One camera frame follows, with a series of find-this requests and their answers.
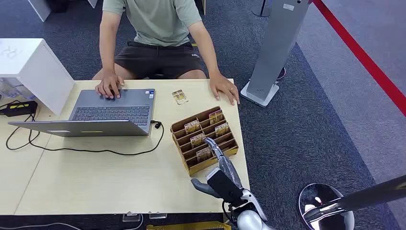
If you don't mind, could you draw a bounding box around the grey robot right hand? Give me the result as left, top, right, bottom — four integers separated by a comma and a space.
191, 137, 244, 200

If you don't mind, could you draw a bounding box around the person's right hand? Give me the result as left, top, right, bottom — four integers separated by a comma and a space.
94, 70, 125, 100

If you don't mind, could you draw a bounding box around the person's left hand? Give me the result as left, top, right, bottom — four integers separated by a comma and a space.
208, 73, 241, 106

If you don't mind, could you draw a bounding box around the wooden card holder box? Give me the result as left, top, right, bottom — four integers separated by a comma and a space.
170, 106, 239, 177

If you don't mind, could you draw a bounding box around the person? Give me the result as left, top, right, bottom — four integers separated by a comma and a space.
92, 0, 212, 80

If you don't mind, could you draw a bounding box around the grey laptop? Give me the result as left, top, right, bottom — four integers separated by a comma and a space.
8, 89, 156, 138

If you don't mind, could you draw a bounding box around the grey kiosk stand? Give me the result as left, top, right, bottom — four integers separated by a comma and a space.
240, 0, 310, 109

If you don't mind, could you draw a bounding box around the yellow cardboard piece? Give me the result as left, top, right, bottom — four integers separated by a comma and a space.
146, 221, 232, 230

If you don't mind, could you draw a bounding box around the white cabinet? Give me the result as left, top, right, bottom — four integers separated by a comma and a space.
0, 38, 76, 116

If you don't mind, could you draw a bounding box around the black pole stanchion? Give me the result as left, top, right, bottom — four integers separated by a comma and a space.
252, 0, 274, 18

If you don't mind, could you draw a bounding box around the black power adapter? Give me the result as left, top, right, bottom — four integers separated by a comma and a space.
0, 101, 38, 117

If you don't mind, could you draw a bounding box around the clear plastic bag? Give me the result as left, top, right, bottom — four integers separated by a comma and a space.
0, 78, 35, 101

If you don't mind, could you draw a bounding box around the white furniture panel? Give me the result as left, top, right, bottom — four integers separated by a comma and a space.
28, 0, 52, 22

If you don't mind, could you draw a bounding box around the red barrier belt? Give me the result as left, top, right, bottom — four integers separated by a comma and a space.
312, 0, 406, 117

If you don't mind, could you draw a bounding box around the chrome base stanchion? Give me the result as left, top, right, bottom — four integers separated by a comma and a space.
298, 174, 406, 230

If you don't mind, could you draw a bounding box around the black power cable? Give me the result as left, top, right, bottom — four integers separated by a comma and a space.
5, 113, 165, 156

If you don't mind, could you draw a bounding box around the white cable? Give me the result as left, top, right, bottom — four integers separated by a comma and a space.
0, 214, 145, 230

